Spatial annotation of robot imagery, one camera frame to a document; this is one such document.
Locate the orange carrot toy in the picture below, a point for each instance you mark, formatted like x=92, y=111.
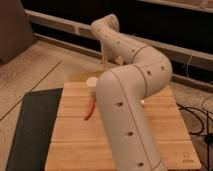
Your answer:
x=91, y=106

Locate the white window frame rail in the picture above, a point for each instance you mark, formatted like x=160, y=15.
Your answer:
x=199, y=59

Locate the white paper cup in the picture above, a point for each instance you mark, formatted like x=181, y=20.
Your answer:
x=91, y=83

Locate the grey cabinet corner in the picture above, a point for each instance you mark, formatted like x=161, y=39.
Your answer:
x=16, y=34

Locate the bamboo wooden board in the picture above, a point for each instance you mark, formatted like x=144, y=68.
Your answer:
x=80, y=145

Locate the dark grey floor mat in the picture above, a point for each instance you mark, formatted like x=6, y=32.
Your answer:
x=33, y=130

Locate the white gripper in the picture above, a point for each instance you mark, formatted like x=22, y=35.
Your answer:
x=107, y=54

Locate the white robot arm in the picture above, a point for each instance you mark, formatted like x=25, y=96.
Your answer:
x=119, y=93

